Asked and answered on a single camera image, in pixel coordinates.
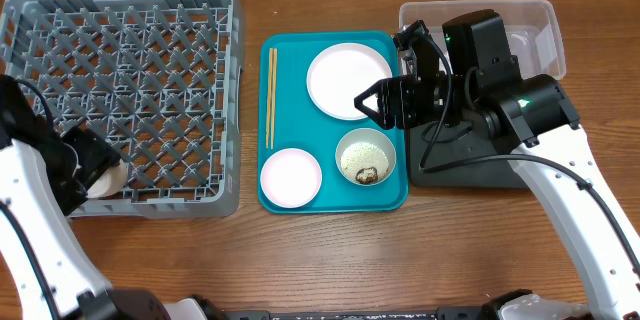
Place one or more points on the white rice grains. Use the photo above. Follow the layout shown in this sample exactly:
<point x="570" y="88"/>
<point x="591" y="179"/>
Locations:
<point x="362" y="155"/>

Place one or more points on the white ceramic cup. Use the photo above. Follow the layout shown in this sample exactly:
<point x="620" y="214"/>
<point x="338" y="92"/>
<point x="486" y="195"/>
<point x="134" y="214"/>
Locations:
<point x="110" y="182"/>

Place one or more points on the black rectangular tray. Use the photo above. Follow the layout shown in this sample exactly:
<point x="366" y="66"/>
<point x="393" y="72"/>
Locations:
<point x="456" y="142"/>

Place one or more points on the teal plastic tray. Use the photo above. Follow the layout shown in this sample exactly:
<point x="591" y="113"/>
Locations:
<point x="301" y="124"/>

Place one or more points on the grey plastic dish rack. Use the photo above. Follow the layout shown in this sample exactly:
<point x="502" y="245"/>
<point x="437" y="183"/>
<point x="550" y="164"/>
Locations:
<point x="157" y="79"/>

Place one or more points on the large white round plate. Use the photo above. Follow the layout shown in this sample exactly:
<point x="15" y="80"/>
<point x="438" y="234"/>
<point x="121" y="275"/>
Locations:
<point x="340" y="73"/>

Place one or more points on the small pink saucer plate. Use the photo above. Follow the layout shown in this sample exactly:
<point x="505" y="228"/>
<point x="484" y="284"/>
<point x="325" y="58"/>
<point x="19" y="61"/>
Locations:
<point x="290" y="178"/>

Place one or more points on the brown food scrap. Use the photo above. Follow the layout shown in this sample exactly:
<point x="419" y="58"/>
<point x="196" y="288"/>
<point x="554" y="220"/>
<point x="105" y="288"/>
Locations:
<point x="367" y="176"/>

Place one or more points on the clear plastic waste bin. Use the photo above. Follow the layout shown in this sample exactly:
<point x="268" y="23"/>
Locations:
<point x="531" y="27"/>

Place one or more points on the right wooden chopstick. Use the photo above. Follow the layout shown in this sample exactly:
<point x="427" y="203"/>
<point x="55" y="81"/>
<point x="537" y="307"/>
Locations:
<point x="274" y="64"/>

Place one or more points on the grey-green ceramic bowl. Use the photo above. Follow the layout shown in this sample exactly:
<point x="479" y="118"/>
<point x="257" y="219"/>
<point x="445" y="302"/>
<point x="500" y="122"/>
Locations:
<point x="372" y="136"/>

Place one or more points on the left wooden chopstick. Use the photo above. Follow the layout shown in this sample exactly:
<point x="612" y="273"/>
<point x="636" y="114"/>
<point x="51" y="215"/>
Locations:
<point x="269" y="97"/>

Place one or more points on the wooden chopstick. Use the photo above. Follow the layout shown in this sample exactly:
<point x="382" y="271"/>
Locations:
<point x="274" y="64"/>
<point x="269" y="97"/>

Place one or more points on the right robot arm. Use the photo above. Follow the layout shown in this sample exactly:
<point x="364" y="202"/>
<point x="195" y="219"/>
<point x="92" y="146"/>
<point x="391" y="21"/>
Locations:
<point x="536" y="129"/>

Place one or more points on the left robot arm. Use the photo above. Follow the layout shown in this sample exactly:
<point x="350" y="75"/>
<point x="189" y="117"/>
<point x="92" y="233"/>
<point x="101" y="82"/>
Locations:
<point x="44" y="177"/>

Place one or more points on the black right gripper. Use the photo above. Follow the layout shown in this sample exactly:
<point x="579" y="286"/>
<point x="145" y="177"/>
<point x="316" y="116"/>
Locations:
<point x="396" y="95"/>

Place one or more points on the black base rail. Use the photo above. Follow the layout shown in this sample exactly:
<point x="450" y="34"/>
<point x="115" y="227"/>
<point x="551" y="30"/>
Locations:
<point x="529" y="307"/>

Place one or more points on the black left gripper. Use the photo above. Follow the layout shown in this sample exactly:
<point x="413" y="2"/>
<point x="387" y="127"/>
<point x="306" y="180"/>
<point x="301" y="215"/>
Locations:
<point x="101" y="156"/>

